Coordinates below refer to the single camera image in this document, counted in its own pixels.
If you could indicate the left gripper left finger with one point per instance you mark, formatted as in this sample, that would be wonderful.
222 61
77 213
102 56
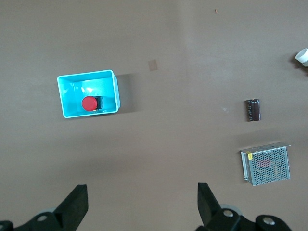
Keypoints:
69 211

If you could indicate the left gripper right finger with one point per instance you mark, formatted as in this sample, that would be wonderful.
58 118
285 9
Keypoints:
211 216

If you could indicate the red push button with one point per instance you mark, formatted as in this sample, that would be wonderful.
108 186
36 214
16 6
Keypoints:
89 103

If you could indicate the metal mesh power supply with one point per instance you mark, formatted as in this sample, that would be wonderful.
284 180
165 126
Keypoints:
267 166

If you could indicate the dark brown capacitor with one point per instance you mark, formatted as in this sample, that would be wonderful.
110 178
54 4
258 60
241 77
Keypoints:
253 109

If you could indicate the cyan plastic box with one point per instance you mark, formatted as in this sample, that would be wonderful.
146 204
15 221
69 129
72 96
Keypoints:
69 96

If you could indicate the small brown tape patch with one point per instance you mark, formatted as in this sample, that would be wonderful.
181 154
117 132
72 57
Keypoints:
152 65

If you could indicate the metal fitting white caps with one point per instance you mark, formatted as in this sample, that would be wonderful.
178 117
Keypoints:
302 56

